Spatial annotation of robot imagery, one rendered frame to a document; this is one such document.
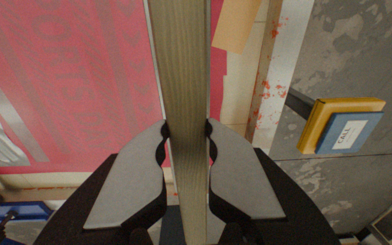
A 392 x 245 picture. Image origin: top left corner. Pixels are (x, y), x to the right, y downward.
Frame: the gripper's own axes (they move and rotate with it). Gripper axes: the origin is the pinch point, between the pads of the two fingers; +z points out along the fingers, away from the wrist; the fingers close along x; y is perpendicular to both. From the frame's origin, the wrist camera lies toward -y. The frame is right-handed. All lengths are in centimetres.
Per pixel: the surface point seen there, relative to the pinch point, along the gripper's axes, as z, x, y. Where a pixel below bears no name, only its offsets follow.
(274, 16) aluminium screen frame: 11.6, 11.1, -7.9
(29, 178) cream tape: 14.0, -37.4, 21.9
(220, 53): 13.9, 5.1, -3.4
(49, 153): 14.0, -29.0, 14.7
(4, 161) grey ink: 13.3, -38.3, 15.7
